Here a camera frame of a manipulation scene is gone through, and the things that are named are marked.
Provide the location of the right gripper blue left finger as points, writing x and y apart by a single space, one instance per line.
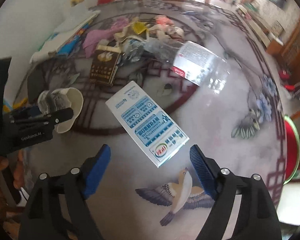
93 170

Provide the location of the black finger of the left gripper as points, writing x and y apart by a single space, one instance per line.
26 118

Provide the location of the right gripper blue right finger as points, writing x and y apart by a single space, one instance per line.
207 171

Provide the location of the floral paper cup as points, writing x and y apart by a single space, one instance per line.
59 99

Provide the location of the white blue milk carton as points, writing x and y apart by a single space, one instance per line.
151 128

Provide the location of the pink plastic bag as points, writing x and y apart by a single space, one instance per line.
95 36

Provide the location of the blue children book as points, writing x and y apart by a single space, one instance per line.
69 46

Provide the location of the red bin with green rim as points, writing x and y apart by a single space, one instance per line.
293 149

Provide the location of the brown cigarette box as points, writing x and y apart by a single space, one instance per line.
105 64

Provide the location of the clear plastic bottle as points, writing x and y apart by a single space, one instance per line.
191 61

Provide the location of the yellow snack package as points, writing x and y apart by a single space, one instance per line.
139 27

